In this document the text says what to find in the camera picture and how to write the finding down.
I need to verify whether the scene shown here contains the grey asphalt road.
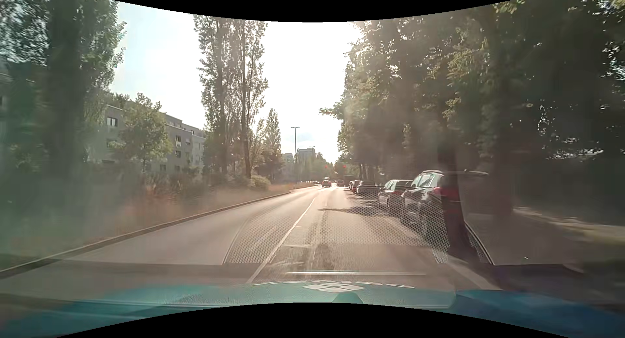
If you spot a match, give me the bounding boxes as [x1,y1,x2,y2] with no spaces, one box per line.
[0,185,504,286]

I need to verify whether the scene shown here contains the distant building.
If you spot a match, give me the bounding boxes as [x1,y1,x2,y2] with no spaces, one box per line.
[282,148,317,165]

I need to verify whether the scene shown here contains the small leafy tree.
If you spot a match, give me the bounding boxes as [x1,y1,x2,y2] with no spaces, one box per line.
[112,93,173,175]

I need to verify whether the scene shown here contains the row of trees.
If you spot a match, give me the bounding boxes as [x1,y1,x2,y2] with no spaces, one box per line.
[320,0,625,222]

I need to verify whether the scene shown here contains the lamp post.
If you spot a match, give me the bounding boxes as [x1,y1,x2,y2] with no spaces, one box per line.
[290,126,300,183]

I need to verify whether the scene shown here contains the grey apartment building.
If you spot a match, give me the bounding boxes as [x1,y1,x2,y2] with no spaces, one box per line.
[88,103,207,175]

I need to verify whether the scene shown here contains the row of parked cars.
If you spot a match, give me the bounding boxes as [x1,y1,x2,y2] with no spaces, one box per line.
[348,169,489,241]

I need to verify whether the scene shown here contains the road markings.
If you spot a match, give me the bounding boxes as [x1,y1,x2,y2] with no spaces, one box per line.
[246,186,501,290]

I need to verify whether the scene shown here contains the car's own bonnet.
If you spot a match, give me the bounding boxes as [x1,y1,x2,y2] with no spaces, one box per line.
[0,279,625,338]

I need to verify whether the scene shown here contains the large tree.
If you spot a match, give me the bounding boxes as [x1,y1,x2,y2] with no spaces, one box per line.
[0,0,127,192]

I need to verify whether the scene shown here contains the tall poplar trees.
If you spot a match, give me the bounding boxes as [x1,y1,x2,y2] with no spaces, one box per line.
[194,15,284,180]

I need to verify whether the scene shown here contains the pavement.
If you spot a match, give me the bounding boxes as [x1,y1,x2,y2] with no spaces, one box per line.
[464,206,625,280]

